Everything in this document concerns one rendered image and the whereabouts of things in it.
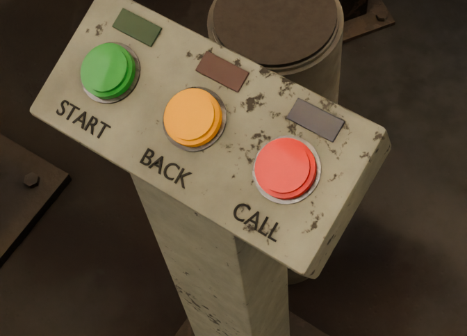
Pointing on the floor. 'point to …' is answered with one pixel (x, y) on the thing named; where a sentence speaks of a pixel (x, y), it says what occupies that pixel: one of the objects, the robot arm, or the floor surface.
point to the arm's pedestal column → (24, 193)
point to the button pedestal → (216, 171)
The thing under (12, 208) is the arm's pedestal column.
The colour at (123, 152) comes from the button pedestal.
